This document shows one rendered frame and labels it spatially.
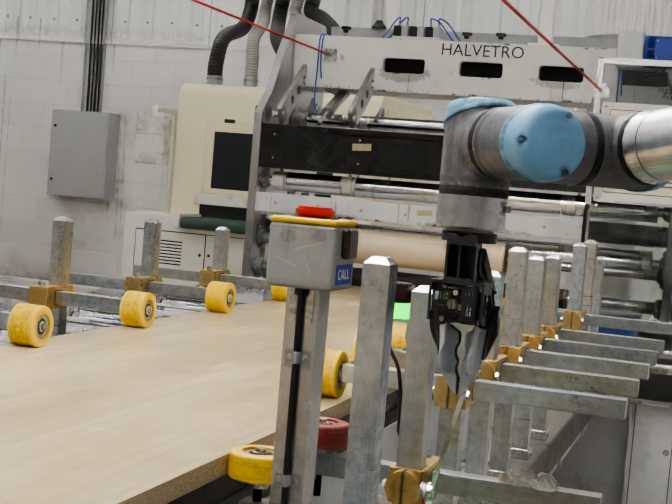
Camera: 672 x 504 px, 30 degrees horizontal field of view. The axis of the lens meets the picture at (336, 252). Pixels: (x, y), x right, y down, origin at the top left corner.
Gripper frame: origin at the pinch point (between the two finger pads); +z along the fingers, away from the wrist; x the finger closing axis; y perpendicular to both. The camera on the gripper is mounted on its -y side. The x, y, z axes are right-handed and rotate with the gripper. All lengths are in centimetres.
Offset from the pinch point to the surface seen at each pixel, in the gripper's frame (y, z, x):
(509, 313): -83, -4, -8
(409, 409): -8.0, 5.6, -8.3
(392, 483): -5.3, 15.7, -9.1
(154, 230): -143, -11, -115
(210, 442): 8.0, 11.0, -31.1
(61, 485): 39, 11, -35
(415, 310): -7.8, -8.3, -8.7
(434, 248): -265, -9, -66
